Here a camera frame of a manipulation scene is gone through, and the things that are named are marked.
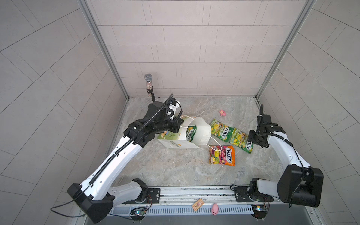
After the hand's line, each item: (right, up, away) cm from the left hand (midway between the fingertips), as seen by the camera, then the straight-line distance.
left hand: (185, 120), depth 67 cm
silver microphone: (-23, +24, +18) cm, 38 cm away
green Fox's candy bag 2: (+24, -10, +27) cm, 37 cm away
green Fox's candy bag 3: (+35, -14, +22) cm, 44 cm away
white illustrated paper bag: (-4, -11, +5) cm, 13 cm away
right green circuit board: (+37, -45, +1) cm, 58 cm away
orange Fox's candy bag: (+21, -22, +15) cm, 34 cm away
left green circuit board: (-22, -43, -2) cm, 49 cm away
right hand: (+40, -12, +19) cm, 46 cm away
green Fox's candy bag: (+3, -10, +21) cm, 23 cm away
